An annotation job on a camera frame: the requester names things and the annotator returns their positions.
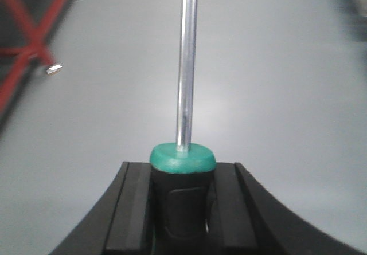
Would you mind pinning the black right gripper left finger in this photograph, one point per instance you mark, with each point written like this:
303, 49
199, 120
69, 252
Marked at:
121, 220

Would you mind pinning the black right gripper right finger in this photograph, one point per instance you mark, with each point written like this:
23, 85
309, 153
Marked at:
250, 220

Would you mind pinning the green black handled screwdriver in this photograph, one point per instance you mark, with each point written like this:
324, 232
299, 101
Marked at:
182, 171

